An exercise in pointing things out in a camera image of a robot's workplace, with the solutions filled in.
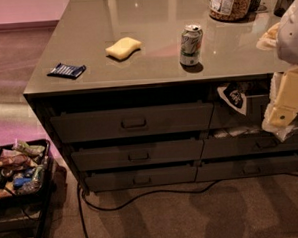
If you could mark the black tray of snacks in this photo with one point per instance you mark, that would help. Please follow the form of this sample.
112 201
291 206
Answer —
24 168

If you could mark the grey drawer cabinet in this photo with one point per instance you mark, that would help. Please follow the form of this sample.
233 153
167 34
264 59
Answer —
151 75

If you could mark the black white chip bag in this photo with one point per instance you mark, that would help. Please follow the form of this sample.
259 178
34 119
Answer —
233 96

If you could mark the large nut jar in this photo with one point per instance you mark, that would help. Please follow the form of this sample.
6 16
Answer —
228 10

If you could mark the yellow sponge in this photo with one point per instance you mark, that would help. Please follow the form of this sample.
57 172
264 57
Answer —
123 48

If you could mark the blue snack packet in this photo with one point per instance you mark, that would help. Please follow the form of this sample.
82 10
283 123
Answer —
67 71

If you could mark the green white soda can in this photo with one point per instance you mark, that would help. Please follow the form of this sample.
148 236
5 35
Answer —
190 45

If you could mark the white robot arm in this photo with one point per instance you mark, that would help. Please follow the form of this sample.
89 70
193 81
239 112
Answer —
283 106

